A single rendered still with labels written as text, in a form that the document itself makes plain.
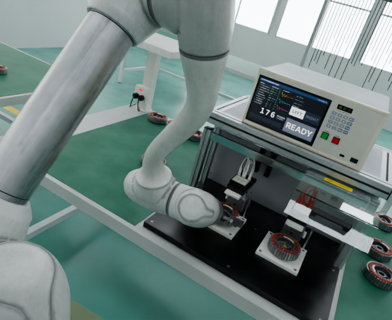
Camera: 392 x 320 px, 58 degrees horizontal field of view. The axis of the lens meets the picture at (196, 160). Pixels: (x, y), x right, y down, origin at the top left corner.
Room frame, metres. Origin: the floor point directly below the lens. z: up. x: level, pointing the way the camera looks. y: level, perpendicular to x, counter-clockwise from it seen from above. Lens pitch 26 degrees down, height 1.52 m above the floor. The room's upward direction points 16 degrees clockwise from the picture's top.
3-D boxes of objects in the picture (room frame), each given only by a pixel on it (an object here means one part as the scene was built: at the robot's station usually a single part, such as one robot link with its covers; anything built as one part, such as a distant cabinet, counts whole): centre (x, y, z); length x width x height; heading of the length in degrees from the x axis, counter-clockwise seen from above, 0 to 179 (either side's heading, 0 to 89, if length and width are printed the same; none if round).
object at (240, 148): (1.15, -0.30, 1.03); 0.62 x 0.01 x 0.03; 68
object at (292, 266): (1.01, -0.38, 0.78); 0.15 x 0.15 x 0.01; 68
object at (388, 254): (1.22, -0.81, 0.77); 0.11 x 0.11 x 0.04
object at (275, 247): (1.01, -0.38, 0.80); 0.11 x 0.11 x 0.04
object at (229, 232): (1.10, -0.15, 0.78); 0.15 x 0.15 x 0.01; 68
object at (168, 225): (1.07, -0.27, 0.76); 0.64 x 0.47 x 0.02; 68
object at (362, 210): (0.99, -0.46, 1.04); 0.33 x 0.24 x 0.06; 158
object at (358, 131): (1.35, -0.40, 1.22); 0.44 x 0.39 x 0.20; 68
